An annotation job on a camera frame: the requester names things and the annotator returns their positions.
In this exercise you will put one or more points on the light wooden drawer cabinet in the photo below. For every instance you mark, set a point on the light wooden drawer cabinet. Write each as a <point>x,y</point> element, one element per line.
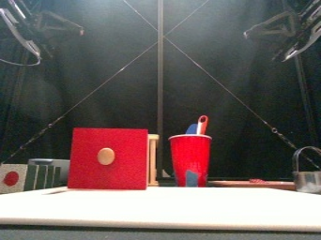
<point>153,159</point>

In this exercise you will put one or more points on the blue toy utensil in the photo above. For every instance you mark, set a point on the blue toy utensil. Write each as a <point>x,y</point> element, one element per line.
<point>191,129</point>

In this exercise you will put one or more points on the red square wooden box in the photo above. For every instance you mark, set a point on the red square wooden box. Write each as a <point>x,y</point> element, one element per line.
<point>107,158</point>

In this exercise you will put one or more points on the green white striped toy block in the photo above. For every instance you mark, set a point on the green white striped toy block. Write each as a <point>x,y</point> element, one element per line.
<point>41,176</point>

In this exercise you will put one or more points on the small red toy food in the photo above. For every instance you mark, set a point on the small red toy food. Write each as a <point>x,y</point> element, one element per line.
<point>257,181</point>

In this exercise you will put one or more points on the white block with red dot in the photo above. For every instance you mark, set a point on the white block with red dot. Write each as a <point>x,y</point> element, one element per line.
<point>11,178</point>

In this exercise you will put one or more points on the red plastic cup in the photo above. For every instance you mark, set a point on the red plastic cup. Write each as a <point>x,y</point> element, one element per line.
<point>190,159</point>

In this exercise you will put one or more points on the brown wooden tray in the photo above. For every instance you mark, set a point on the brown wooden tray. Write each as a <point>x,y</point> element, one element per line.
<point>250,184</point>

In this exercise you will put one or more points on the white flat board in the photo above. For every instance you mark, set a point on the white flat board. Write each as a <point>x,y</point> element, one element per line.
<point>161,207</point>

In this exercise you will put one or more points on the vertical metal frame pole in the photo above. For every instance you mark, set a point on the vertical metal frame pole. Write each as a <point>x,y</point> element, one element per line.
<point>159,87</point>

